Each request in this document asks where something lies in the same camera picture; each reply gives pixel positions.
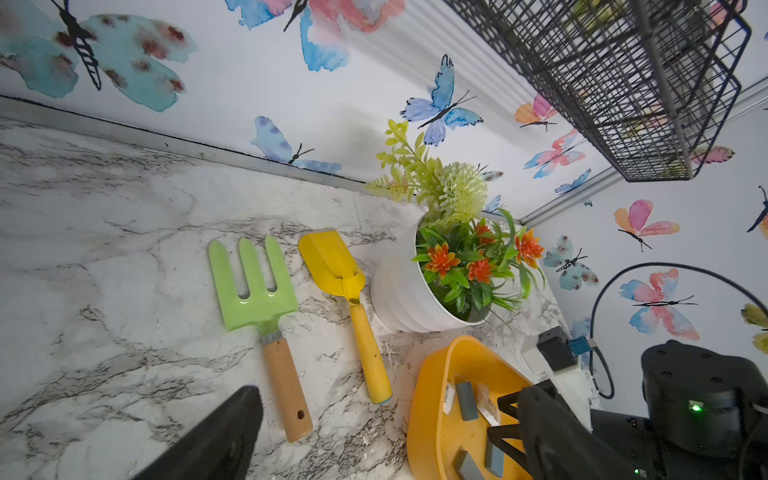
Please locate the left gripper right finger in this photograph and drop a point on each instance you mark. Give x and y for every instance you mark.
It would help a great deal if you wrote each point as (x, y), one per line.
(555, 445)

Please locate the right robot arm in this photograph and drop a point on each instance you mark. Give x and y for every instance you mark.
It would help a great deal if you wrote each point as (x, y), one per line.
(707, 419)

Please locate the white eraser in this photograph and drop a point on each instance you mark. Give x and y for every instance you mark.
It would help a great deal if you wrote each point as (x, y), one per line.
(486, 407)
(448, 398)

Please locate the green garden fork wooden handle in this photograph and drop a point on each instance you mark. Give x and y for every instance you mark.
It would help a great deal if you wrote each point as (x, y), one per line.
(263, 308)

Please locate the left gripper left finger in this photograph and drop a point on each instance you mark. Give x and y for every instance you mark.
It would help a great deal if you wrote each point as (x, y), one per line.
(219, 447)

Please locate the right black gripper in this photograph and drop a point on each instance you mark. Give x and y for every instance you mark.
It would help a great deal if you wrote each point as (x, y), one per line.
(552, 356)

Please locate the black wire wall basket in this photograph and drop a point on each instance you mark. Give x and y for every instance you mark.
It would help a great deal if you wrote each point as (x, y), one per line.
(649, 84)

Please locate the yellow toy shovel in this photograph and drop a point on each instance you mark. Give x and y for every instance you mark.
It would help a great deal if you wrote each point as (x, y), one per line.
(335, 272)

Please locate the blue-grey eraser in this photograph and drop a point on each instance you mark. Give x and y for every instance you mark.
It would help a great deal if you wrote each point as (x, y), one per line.
(467, 401)
(465, 467)
(494, 460)

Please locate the yellow plastic storage box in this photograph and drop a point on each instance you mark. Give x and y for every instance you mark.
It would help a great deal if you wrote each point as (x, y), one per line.
(436, 437)

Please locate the white pot artificial plant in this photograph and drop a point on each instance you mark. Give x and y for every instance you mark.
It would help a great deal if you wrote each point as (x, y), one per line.
(453, 267)

